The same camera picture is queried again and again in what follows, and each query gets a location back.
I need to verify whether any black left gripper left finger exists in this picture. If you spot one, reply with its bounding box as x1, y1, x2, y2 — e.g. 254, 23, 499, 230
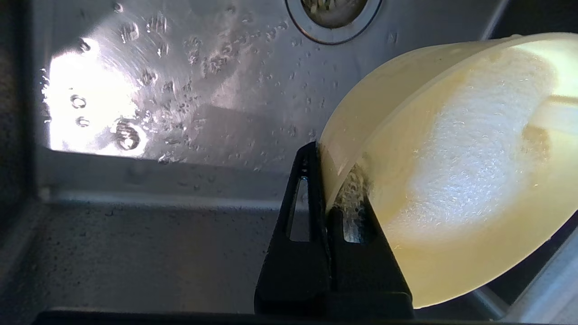
254, 141, 335, 316

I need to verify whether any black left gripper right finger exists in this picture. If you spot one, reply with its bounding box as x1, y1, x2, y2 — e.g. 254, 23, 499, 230
327, 165, 415, 319

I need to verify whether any yellow-green bowl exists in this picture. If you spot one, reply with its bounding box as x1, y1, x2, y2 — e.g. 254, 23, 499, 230
318, 32, 578, 310

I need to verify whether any stainless steel sink basin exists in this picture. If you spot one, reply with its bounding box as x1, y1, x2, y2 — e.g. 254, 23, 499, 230
0, 0, 578, 323

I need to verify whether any metal sink drain strainer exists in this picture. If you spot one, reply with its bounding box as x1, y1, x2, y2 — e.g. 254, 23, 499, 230
284, 0, 384, 46

